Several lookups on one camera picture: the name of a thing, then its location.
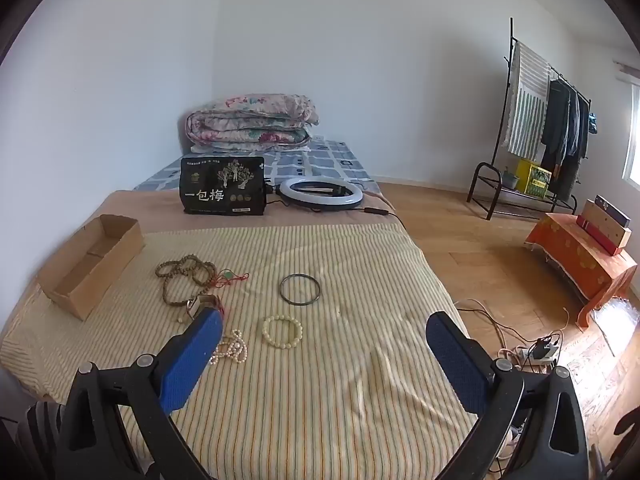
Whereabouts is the cream bead bracelet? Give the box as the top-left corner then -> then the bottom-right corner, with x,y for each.
262,314 -> 304,349

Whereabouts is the blue patterned bedsheet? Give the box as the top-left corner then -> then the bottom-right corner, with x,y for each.
132,140 -> 383,196

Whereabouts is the window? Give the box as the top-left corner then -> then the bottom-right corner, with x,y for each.
622,62 -> 640,186

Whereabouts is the green striped towel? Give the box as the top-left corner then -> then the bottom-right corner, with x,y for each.
501,41 -> 552,159

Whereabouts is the cardboard box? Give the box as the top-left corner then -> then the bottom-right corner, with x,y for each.
37,214 -> 146,322

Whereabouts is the white power strip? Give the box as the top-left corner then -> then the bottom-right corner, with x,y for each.
517,346 -> 561,365

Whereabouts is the folded floral quilt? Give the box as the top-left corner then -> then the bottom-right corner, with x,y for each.
186,93 -> 320,155

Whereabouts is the yellow plastic crate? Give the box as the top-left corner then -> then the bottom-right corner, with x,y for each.
515,158 -> 552,197

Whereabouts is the brown wooden bead necklace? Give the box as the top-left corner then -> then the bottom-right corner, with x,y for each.
155,259 -> 221,306

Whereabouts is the red cord green pendant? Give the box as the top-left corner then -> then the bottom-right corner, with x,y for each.
207,267 -> 251,291

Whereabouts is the long dark box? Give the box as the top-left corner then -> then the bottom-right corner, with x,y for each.
595,196 -> 632,228

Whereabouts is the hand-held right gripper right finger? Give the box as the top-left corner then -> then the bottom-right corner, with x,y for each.
425,311 -> 591,480

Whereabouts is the white pearl necklace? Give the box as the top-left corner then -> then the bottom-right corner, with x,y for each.
210,329 -> 249,366

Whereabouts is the brown strap wristwatch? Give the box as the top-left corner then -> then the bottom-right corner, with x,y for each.
182,294 -> 226,321

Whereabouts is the black metal clothes rack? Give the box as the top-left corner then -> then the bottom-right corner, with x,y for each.
466,17 -> 593,221

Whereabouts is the dark metal bangle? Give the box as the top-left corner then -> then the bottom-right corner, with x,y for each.
279,273 -> 321,307

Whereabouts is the black ring light cable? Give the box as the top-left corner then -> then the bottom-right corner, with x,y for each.
362,205 -> 406,226

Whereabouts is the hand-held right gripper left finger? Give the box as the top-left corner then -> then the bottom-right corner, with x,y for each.
55,307 -> 224,480

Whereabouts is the black snack bag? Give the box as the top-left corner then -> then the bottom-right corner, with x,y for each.
180,156 -> 266,217

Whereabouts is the long red box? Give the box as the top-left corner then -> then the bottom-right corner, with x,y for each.
576,215 -> 625,256

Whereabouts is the dark green hanging jacket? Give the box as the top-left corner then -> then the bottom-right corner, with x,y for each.
540,79 -> 571,166

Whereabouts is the orange cloth covered table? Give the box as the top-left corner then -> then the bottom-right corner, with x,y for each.
525,212 -> 638,331

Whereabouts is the white ring light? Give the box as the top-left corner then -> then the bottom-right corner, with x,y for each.
279,177 -> 367,212

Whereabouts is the dark grey hanging garment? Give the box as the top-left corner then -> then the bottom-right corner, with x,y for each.
567,87 -> 591,161

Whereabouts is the person's dark striped clothing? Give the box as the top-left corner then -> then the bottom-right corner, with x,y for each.
15,402 -> 63,480

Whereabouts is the tan wooden box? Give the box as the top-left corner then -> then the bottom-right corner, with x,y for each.
582,200 -> 632,248

